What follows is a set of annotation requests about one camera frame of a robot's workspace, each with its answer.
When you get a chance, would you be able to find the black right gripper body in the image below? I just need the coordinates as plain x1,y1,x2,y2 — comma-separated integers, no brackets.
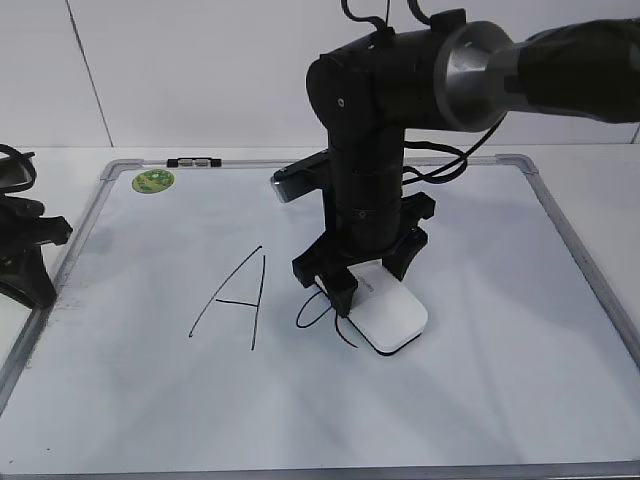
292,192,436,287

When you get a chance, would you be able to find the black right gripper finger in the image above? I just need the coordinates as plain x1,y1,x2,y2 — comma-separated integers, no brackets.
319,269,358,316
382,234,428,281

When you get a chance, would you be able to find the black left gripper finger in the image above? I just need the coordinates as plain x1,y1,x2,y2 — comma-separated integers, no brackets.
1,246,56,308

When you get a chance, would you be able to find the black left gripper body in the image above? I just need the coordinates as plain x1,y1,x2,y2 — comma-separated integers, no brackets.
1,194,73,258

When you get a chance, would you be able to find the white whiteboard eraser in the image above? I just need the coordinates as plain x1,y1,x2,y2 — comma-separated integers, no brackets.
334,261,429,357

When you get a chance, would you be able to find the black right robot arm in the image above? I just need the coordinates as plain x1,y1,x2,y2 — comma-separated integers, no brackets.
273,9,639,316

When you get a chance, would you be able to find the round green magnet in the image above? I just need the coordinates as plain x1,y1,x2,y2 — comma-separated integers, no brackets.
132,169,175,194

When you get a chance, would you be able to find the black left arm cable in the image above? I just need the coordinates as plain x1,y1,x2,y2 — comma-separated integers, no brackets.
0,143,38,193

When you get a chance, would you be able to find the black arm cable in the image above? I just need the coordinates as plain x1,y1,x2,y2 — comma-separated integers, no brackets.
0,143,38,193
341,0,506,187

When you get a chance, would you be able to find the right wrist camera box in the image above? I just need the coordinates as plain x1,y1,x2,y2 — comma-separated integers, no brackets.
270,150,331,203

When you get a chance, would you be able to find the whiteboard with aluminium frame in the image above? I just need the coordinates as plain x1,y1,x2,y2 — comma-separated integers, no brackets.
1,155,639,479

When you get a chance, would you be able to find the black marker clip on frame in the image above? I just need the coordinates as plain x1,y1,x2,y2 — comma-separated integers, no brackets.
166,157,222,169

